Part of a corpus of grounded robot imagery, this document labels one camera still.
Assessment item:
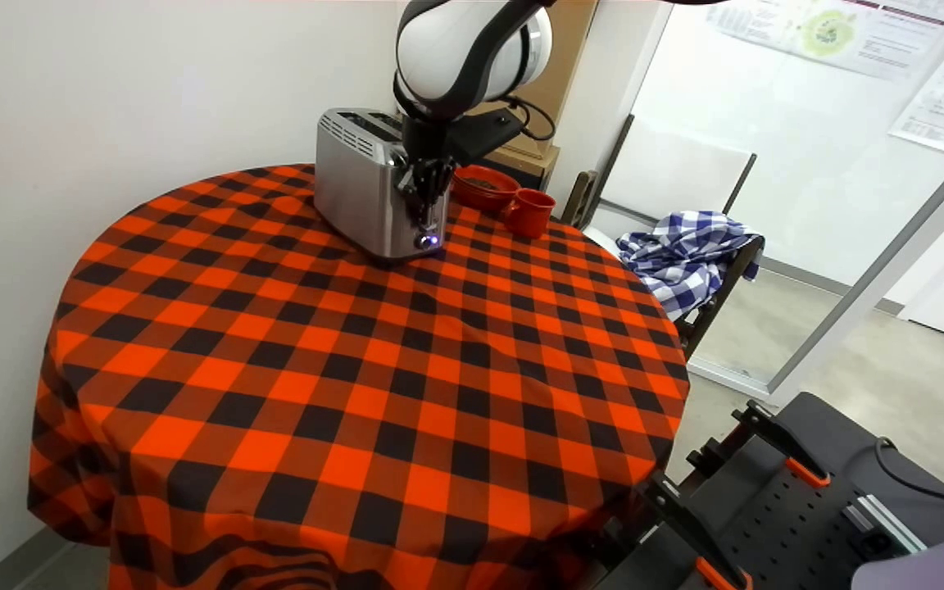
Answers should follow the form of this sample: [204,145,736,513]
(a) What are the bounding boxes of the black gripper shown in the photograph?
[394,107,458,253]

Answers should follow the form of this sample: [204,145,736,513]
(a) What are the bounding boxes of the silver two-slot toaster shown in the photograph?
[310,104,453,265]

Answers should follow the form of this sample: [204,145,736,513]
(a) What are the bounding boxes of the red bowl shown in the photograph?
[450,160,521,219]

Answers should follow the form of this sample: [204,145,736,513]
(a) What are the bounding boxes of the red cup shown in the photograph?
[502,186,557,243]

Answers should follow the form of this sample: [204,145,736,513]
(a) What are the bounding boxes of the brown cardboard box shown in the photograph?
[485,132,564,189]

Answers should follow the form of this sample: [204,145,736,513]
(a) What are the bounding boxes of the orange black checked tablecloth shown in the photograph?
[25,160,695,590]

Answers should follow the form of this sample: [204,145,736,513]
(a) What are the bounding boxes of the brown wooden board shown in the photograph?
[521,0,604,159]

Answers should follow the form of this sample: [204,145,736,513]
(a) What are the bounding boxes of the blue white checked cloth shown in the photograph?
[614,206,761,324]

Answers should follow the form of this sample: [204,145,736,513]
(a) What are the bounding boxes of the black framed chair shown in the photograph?
[561,113,769,360]

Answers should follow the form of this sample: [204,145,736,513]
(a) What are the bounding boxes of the poster with green circle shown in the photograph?
[712,0,944,83]

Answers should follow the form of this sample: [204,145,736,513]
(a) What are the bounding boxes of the white metal pole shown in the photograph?
[762,115,944,402]

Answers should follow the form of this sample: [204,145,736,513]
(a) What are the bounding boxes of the black workbench with orange clamps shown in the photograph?
[599,389,944,590]

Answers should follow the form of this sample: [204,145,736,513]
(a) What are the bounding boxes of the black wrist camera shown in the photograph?
[453,104,529,159]

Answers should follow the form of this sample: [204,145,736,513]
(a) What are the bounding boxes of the black cable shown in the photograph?
[868,436,944,513]

